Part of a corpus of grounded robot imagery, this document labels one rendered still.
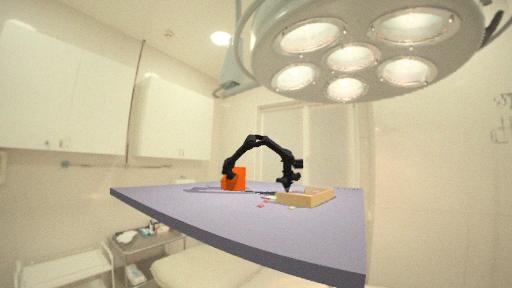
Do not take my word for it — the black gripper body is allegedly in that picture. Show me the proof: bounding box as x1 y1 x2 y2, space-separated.
276 169 298 183

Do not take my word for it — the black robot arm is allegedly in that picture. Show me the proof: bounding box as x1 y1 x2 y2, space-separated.
222 134 303 180

